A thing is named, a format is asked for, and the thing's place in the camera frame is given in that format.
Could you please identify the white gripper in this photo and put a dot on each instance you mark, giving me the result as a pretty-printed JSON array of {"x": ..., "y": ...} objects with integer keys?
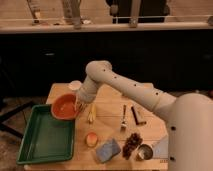
[{"x": 87, "y": 93}]

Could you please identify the orange bowl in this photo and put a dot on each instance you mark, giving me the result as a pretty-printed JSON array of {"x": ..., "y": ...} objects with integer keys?
[{"x": 63, "y": 108}]

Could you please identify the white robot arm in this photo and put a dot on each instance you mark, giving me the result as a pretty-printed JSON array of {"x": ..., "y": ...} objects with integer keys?
[{"x": 189, "y": 117}]

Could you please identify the green plastic tray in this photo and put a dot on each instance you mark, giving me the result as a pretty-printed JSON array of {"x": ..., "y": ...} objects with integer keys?
[{"x": 46, "y": 139}]

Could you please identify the yellow banana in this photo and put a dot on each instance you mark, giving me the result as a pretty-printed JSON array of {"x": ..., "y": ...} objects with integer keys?
[{"x": 92, "y": 114}]

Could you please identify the white cup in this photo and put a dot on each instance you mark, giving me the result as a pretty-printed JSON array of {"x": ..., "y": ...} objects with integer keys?
[{"x": 74, "y": 85}]

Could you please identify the red yellow apple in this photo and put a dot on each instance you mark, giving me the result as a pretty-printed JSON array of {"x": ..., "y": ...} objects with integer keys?
[{"x": 91, "y": 139}]

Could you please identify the wooden table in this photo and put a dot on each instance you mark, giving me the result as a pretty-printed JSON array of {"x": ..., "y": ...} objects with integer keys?
[{"x": 107, "y": 125}]

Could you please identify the metal fork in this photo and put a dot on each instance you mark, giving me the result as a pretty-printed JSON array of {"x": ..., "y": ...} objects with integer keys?
[{"x": 123, "y": 123}]

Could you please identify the blue sponge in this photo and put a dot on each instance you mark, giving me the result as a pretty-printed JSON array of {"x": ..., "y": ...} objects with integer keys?
[{"x": 108, "y": 150}]

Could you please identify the brown chocolate bar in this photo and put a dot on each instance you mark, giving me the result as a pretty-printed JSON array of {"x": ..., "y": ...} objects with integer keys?
[{"x": 138, "y": 118}]

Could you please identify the dark grape bunch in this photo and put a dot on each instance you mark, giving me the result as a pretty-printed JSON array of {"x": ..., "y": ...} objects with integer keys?
[{"x": 131, "y": 144}]

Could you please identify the metal cup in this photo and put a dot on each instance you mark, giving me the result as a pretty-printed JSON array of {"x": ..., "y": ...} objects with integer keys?
[{"x": 145, "y": 152}]

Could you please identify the grey cloth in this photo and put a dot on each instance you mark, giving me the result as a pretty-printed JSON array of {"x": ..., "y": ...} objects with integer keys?
[{"x": 160, "y": 148}]

